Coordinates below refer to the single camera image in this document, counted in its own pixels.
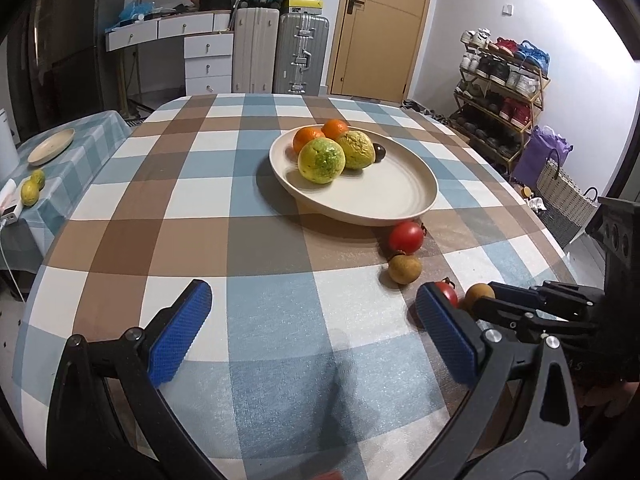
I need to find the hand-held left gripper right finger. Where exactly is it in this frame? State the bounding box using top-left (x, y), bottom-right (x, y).
top-left (400, 282), bottom-right (583, 480)

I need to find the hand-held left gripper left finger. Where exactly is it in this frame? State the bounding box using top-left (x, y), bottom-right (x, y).
top-left (46, 280), bottom-right (226, 480)

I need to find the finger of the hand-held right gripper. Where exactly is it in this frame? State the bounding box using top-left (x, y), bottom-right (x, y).
top-left (471, 298), bottom-right (598, 343)
top-left (487, 281), bottom-right (603, 308)

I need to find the red tomato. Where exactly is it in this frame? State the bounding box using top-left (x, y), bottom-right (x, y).
top-left (434, 281), bottom-right (459, 309)
top-left (389, 221), bottom-right (426, 255)

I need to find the brown longan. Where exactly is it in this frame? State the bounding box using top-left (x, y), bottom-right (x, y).
top-left (388, 255), bottom-right (422, 286)
top-left (459, 283), bottom-right (496, 313)

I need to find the large cream plate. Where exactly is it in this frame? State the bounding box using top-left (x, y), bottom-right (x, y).
top-left (269, 124), bottom-right (439, 227)

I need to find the yellow-green guava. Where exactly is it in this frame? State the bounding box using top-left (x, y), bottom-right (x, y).
top-left (298, 138), bottom-right (347, 186)
top-left (335, 130), bottom-right (376, 170)

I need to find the orange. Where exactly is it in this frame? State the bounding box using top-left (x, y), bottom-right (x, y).
top-left (321, 118), bottom-right (350, 142)
top-left (292, 127), bottom-right (327, 155)

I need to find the person's right hand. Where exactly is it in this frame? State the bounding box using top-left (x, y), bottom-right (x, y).
top-left (575, 380), bottom-right (636, 411)

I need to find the woven basket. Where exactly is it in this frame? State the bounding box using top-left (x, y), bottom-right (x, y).
top-left (536, 157), bottom-right (601, 248)

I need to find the purple bag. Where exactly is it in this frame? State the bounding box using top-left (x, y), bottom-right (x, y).
top-left (512, 126), bottom-right (573, 191)

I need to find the wooden shoe rack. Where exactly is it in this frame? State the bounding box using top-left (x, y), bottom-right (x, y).
top-left (459, 29), bottom-right (550, 158)
top-left (452, 42), bottom-right (551, 171)

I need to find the small blue checkered tablecloth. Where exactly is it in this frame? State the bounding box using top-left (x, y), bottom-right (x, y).
top-left (0, 110), bottom-right (133, 271)

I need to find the white power adapter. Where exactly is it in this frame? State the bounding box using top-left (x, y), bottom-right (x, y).
top-left (0, 178), bottom-right (25, 226)

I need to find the scattered shoes group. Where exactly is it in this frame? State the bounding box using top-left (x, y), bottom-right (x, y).
top-left (402, 100), bottom-right (451, 123)

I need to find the small cream plate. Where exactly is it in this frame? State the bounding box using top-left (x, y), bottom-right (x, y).
top-left (27, 128), bottom-right (76, 166)

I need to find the white desk with drawers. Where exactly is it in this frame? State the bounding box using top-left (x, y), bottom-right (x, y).
top-left (105, 10), bottom-right (236, 96)

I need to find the beige suitcase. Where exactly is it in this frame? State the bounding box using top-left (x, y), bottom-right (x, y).
top-left (232, 6), bottom-right (280, 93)

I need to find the tan wooden door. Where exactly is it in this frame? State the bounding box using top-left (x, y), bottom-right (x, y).
top-left (325, 0), bottom-right (438, 103)

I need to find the silver suitcase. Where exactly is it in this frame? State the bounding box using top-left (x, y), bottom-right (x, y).
top-left (273, 12), bottom-right (331, 96)

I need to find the grey refrigerator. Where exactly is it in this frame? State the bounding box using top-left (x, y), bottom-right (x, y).
top-left (27, 0), bottom-right (128, 126)

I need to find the blue plastic bag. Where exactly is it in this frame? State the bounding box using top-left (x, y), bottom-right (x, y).
top-left (118, 0), bottom-right (158, 21)

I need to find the yellow and black shoe box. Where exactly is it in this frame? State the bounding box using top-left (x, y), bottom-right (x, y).
top-left (281, 0), bottom-right (323, 16)

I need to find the white cable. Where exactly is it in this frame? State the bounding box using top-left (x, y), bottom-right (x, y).
top-left (0, 222), bottom-right (28, 303)

